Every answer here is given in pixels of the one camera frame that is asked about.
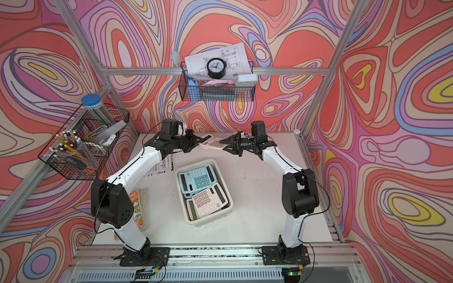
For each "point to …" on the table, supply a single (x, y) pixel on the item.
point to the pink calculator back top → (212, 142)
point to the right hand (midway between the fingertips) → (220, 147)
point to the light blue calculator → (194, 180)
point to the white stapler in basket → (107, 137)
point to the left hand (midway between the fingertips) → (205, 138)
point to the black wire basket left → (86, 125)
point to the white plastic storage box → (220, 179)
